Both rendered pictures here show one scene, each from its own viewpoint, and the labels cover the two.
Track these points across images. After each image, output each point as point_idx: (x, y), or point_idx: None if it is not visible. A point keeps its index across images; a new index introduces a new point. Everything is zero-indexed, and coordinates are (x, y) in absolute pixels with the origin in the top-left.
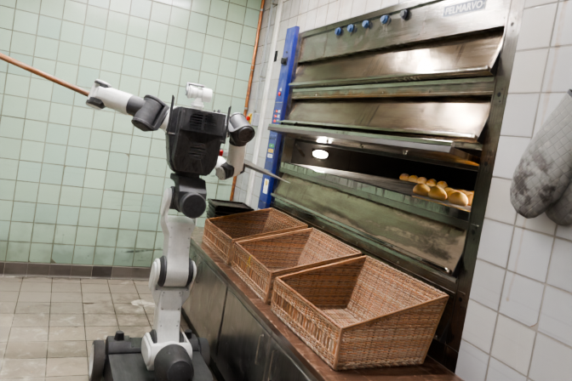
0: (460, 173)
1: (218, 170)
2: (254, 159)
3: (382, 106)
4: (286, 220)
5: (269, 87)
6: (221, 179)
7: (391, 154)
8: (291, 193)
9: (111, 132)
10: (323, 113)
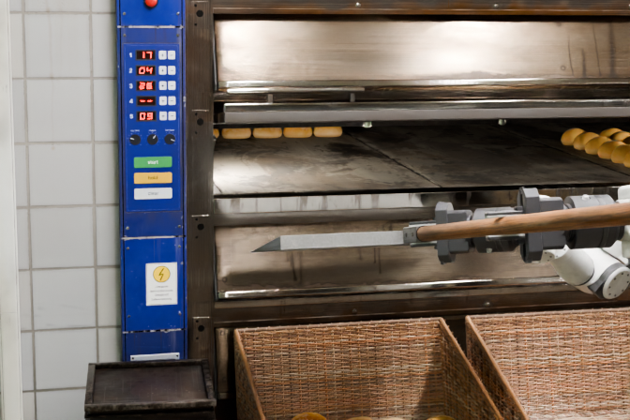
0: None
1: (618, 278)
2: (7, 221)
3: (624, 33)
4: (343, 337)
5: None
6: (617, 294)
7: (624, 117)
8: (317, 268)
9: None
10: (410, 52)
